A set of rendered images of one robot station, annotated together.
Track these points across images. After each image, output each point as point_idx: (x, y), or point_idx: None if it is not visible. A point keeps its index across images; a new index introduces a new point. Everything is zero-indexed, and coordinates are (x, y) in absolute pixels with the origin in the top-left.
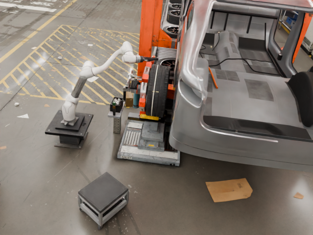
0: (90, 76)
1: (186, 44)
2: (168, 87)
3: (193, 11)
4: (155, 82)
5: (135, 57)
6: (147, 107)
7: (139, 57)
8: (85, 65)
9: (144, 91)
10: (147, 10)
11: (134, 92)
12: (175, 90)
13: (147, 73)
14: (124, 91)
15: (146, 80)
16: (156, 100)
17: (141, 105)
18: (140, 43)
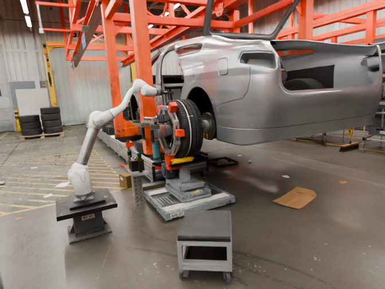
0: (109, 118)
1: (215, 46)
2: None
3: (190, 44)
4: (185, 108)
5: (155, 88)
6: (185, 136)
7: (158, 88)
8: (96, 112)
9: (176, 120)
10: (144, 54)
11: (158, 133)
12: (226, 88)
13: None
14: (153, 129)
15: (175, 108)
16: (193, 124)
17: (180, 135)
18: None
